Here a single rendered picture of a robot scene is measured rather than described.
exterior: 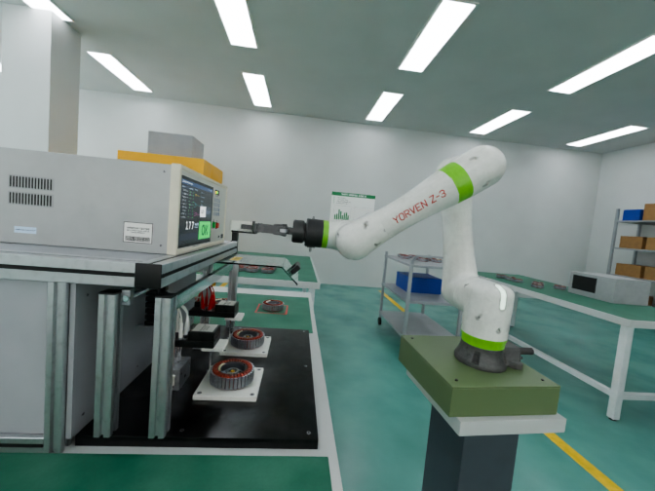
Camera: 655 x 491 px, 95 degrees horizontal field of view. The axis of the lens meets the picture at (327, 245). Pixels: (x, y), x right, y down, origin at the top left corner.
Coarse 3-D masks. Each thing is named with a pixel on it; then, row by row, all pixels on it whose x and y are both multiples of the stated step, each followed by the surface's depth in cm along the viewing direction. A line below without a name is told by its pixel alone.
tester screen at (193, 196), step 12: (192, 192) 75; (204, 192) 84; (180, 204) 69; (192, 204) 76; (204, 204) 85; (180, 216) 69; (192, 216) 77; (180, 228) 70; (192, 240) 78; (204, 240) 88
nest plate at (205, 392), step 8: (256, 368) 87; (208, 376) 80; (256, 376) 83; (200, 384) 76; (208, 384) 77; (256, 384) 79; (200, 392) 73; (208, 392) 73; (216, 392) 74; (224, 392) 74; (232, 392) 74; (240, 392) 75; (248, 392) 75; (256, 392) 75; (224, 400) 72; (232, 400) 73; (240, 400) 73; (248, 400) 73
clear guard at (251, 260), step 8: (232, 256) 112; (240, 256) 114; (248, 256) 116; (256, 256) 119; (264, 256) 121; (240, 264) 98; (248, 264) 98; (256, 264) 98; (264, 264) 100; (272, 264) 102; (280, 264) 103; (288, 264) 114; (288, 272) 100; (296, 272) 120; (296, 280) 105
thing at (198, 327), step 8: (192, 328) 77; (200, 328) 77; (208, 328) 77; (216, 328) 78; (176, 336) 76; (192, 336) 75; (200, 336) 75; (208, 336) 75; (216, 336) 78; (152, 344) 74; (176, 344) 74; (184, 344) 74; (192, 344) 75; (200, 344) 75; (208, 344) 75; (216, 344) 78; (224, 344) 78; (176, 352) 77; (176, 360) 78
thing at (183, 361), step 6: (180, 360) 79; (186, 360) 79; (174, 366) 76; (180, 366) 76; (186, 366) 79; (174, 372) 74; (180, 372) 75; (186, 372) 80; (174, 378) 75; (180, 378) 76; (186, 378) 80; (174, 384) 75; (180, 384) 76; (174, 390) 75
